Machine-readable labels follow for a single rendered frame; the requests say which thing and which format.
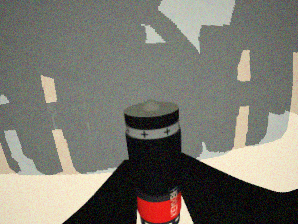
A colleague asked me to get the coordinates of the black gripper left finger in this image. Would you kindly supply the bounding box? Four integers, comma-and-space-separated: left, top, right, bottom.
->
63, 160, 138, 224

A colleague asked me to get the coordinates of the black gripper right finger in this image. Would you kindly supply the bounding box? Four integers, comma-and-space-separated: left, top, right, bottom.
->
180, 153, 298, 224

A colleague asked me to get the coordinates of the black cylindrical battery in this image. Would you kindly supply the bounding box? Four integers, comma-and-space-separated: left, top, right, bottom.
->
124, 100, 182, 224

